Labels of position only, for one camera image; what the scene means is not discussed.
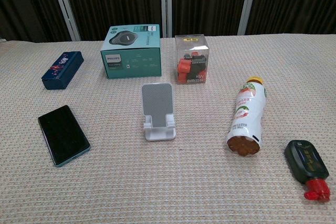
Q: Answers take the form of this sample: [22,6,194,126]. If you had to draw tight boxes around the black smartphone teal edge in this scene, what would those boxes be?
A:
[37,104,91,167]

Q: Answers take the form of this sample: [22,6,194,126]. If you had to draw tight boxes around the white phone stand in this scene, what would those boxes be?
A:
[141,82,176,142]

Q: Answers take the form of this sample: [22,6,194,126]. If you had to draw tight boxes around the blue rectangular box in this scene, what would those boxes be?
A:
[41,50,85,91]

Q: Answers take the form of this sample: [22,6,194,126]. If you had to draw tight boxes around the small orange white box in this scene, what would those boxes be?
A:
[174,34,211,85]

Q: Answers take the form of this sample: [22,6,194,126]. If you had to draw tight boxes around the teal Philips speaker box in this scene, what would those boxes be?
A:
[100,23,161,80]

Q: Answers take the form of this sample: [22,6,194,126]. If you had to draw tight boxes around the beige woven tablecloth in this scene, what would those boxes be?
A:
[0,34,336,224]

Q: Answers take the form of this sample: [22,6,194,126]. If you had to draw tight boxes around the dark green red-capped bottle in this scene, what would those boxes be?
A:
[284,140,331,203]

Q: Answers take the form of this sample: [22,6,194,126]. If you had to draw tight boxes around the white partition frame post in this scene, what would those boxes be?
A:
[237,0,260,36]
[48,0,81,41]
[159,0,173,38]

